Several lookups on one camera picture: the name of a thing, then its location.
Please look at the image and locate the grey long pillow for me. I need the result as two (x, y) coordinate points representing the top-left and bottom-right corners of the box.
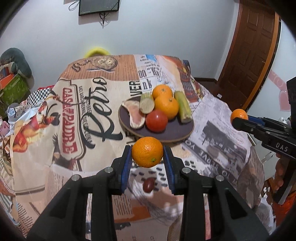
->
(0, 47), (32, 79)

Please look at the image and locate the large orange with sticker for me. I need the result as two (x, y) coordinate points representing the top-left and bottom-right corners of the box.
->
(132, 137), (164, 168)

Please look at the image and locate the white wardrobe door with hearts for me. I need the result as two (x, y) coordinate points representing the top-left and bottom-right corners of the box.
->
(245, 19), (296, 127)

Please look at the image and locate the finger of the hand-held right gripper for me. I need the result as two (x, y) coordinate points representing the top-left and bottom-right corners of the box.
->
(232, 117), (278, 145)
(247, 116), (290, 133)

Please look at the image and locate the small tangerine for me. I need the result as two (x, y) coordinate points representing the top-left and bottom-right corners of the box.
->
(152, 85), (173, 100)
(231, 108), (249, 124)

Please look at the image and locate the dark red date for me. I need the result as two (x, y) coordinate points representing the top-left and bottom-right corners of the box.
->
(143, 178), (155, 193)

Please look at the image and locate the orange cardboard box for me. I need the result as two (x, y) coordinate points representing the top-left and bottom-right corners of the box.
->
(0, 74), (15, 90)

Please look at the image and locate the dark round plate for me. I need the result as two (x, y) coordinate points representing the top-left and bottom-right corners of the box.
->
(118, 99), (195, 142)

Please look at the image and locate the brown wooden door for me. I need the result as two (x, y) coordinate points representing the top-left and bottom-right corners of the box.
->
(217, 0), (282, 112)

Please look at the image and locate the person's right hand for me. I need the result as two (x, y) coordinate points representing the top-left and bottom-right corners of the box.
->
(274, 157), (287, 193)

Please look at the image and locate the white crumpled cloth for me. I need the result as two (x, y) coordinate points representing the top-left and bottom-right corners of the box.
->
(6, 102), (31, 122)

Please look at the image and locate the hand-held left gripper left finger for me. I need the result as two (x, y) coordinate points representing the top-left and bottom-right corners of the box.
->
(26, 145), (133, 241)

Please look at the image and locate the checkered black white cloth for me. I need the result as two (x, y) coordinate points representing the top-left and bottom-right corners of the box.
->
(25, 88), (54, 107)

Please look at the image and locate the red tomato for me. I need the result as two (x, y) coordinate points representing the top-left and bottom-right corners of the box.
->
(145, 109), (169, 133)

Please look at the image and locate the pink pomelo slice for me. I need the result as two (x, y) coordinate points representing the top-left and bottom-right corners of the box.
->
(122, 100), (146, 130)

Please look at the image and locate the green storage box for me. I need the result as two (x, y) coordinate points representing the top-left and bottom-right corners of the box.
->
(0, 74), (32, 105)

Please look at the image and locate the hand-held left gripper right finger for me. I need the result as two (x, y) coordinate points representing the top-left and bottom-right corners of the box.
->
(163, 145), (270, 241)

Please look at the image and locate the newspaper print tablecloth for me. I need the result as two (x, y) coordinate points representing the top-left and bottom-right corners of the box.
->
(0, 54), (265, 241)

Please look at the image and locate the small black wall monitor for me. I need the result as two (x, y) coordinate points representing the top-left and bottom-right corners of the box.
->
(78, 0), (120, 16)

